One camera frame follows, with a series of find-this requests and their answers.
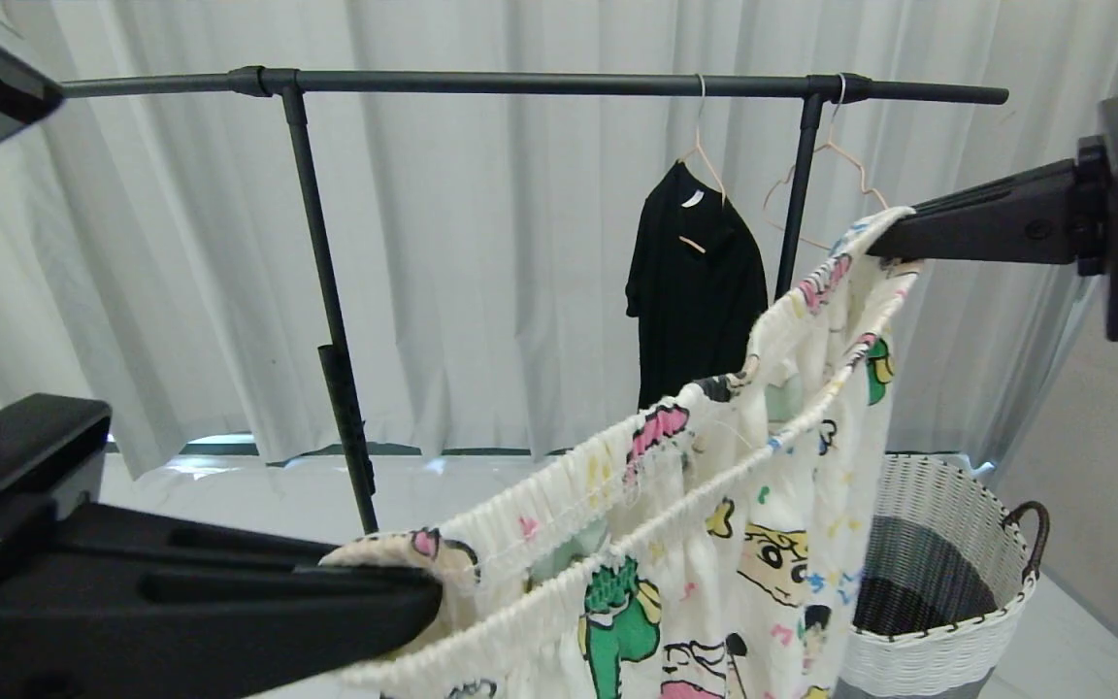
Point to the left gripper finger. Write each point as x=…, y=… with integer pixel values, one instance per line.
x=229, y=636

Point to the white laundry basket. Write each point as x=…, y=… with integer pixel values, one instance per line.
x=947, y=641

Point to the cream printed garment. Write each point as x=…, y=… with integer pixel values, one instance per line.
x=666, y=544

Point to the white curtain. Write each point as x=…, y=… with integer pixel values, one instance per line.
x=472, y=272

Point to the black t-shirt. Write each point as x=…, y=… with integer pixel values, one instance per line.
x=695, y=311

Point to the pink clothes hanger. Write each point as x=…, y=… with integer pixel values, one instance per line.
x=705, y=165
x=845, y=155

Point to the black clothes rack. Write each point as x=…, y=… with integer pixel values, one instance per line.
x=520, y=83

